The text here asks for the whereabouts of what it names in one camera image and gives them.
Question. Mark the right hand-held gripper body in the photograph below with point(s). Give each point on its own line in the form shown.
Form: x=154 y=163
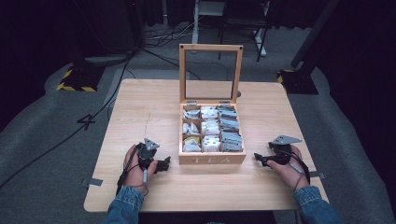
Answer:
x=281 y=151

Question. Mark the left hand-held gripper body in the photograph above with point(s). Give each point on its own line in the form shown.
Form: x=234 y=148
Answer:
x=146 y=153

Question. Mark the person's left hand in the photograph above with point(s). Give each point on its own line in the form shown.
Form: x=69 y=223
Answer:
x=134 y=172

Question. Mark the person's right hand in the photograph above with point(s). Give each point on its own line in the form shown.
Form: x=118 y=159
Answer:
x=289 y=174

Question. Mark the row of grey tea packets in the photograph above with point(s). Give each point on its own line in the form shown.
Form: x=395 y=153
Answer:
x=230 y=130

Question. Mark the group of crumpled white tea bags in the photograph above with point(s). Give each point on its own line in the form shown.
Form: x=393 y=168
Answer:
x=191 y=128

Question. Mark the grey tape piece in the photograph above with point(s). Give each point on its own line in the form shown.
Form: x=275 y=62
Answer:
x=317 y=175
x=94 y=182

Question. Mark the wooden tea box with lid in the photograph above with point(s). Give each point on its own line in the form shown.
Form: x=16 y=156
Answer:
x=211 y=160

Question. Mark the group of white square packets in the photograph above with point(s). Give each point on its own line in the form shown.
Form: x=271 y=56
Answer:
x=210 y=127

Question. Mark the yellow-black striped stand base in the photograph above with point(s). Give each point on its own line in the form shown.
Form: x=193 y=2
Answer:
x=299 y=82
x=81 y=79

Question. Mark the white power strip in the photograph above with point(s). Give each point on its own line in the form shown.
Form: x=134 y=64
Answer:
x=260 y=43

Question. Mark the black slanted stand beam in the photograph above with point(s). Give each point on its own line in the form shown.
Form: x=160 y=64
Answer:
x=314 y=34

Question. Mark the white desk leg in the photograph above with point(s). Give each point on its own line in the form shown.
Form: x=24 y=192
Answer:
x=199 y=18

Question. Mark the black metal chair frame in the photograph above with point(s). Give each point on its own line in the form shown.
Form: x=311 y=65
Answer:
x=246 y=23

